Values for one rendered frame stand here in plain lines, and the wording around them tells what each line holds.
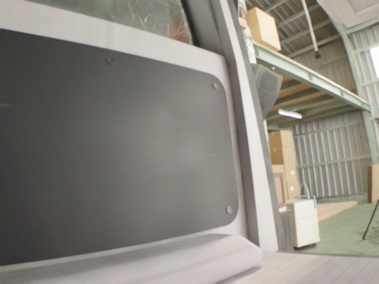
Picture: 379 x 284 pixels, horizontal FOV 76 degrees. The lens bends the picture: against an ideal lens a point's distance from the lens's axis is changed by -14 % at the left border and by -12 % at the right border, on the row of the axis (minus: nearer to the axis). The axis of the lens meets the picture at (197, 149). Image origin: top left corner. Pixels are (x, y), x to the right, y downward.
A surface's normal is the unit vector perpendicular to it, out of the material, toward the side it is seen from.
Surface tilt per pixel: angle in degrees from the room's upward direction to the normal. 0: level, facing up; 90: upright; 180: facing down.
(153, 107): 90
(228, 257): 63
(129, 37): 90
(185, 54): 90
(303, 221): 90
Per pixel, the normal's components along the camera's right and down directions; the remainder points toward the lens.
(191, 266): 0.53, -0.60
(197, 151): 0.64, -0.17
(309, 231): 0.31, -0.17
